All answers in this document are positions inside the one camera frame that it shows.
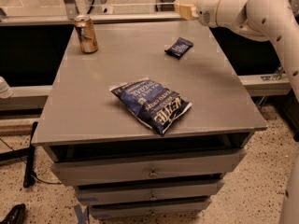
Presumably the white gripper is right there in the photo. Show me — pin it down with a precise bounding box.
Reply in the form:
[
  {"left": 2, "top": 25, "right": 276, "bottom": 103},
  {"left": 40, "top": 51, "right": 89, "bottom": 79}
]
[{"left": 174, "top": 0, "right": 225, "bottom": 28}]

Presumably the grey metal railing frame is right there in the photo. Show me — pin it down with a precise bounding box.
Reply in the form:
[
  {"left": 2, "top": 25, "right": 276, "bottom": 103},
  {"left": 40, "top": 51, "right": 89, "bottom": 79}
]
[{"left": 0, "top": 0, "right": 299, "bottom": 112}]

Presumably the middle grey drawer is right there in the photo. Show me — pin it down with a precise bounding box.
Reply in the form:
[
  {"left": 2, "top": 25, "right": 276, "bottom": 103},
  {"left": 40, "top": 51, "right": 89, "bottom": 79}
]
[{"left": 76, "top": 179, "right": 224, "bottom": 205}]

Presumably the top grey drawer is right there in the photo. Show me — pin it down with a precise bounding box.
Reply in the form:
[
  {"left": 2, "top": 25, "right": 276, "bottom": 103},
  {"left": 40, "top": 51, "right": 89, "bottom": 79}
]
[{"left": 51, "top": 148, "right": 246, "bottom": 186}]

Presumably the black shoe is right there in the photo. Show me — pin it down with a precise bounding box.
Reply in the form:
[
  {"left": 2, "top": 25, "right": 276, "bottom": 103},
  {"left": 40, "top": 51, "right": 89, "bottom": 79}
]
[{"left": 0, "top": 203, "right": 26, "bottom": 224}]

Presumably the bottom grey drawer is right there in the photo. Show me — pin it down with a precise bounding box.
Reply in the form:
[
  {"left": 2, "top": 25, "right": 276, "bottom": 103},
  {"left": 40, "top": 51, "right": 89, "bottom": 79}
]
[{"left": 90, "top": 197, "right": 211, "bottom": 219}]

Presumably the black pole on floor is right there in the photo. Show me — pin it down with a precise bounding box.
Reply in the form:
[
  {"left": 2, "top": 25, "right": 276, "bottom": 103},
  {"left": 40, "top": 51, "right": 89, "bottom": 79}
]
[{"left": 22, "top": 120, "right": 39, "bottom": 189}]

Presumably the gold soda can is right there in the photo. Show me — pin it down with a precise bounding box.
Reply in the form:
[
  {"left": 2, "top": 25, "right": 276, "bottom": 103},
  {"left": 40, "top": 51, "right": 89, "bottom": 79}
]
[{"left": 74, "top": 15, "right": 98, "bottom": 53}]

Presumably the blue rxbar wrapper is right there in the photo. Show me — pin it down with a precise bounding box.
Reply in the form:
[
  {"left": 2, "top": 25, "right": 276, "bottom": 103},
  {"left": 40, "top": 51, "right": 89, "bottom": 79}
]
[{"left": 164, "top": 37, "right": 193, "bottom": 59}]

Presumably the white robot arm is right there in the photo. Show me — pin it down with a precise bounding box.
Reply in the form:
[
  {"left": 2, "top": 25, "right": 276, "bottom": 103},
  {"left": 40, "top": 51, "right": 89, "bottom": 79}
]
[{"left": 174, "top": 0, "right": 299, "bottom": 224}]

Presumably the grey drawer cabinet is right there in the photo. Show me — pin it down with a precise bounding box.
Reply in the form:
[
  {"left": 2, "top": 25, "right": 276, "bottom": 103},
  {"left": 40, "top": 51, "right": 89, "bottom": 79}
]
[{"left": 32, "top": 20, "right": 268, "bottom": 221}]

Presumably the blue kettle chips bag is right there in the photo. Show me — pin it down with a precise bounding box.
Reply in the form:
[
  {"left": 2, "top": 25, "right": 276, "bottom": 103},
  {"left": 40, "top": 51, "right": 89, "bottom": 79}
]
[{"left": 110, "top": 77, "right": 192, "bottom": 136}]

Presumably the grey drawer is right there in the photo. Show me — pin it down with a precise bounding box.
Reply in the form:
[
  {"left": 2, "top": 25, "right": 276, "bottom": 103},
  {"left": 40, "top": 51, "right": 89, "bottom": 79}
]
[
  {"left": 76, "top": 179, "right": 224, "bottom": 205},
  {"left": 90, "top": 197, "right": 211, "bottom": 219},
  {"left": 51, "top": 148, "right": 246, "bottom": 186}
]

